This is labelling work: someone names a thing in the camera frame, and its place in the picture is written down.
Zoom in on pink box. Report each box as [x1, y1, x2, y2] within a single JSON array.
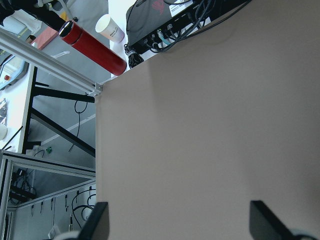
[[31, 27, 59, 50]]

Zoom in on aluminium frame rail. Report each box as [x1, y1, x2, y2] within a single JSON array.
[[0, 29, 103, 96]]

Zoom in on white paper cup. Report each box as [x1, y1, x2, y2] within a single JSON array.
[[95, 14, 125, 43]]

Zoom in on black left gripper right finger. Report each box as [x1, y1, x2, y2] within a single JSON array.
[[249, 200, 295, 240]]

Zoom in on black computer box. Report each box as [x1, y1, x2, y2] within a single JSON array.
[[126, 0, 249, 54]]

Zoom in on red thermos bottle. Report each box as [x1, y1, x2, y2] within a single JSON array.
[[58, 20, 127, 76]]

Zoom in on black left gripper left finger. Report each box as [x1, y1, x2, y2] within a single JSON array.
[[78, 201, 110, 240]]

